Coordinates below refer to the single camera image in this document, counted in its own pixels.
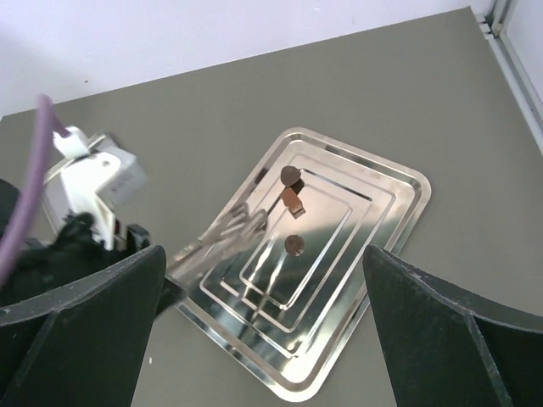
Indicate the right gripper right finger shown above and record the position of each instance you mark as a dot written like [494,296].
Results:
[446,346]

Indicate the dark heart chocolate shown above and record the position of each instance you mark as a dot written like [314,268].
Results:
[291,176]

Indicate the round dark chocolate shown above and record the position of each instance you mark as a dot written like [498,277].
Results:
[294,245]

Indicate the metal tongs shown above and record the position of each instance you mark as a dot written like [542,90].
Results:
[234,232]

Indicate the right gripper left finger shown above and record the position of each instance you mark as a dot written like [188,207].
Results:
[82,344]

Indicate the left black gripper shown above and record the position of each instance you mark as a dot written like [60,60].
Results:
[74,255]

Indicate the large steel tray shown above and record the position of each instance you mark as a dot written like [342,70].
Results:
[287,319]

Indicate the brown cube chocolate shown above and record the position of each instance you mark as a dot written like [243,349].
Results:
[292,202]

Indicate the right aluminium frame post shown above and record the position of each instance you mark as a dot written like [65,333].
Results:
[495,27]

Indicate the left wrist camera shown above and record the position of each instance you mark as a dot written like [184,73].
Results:
[94,176]

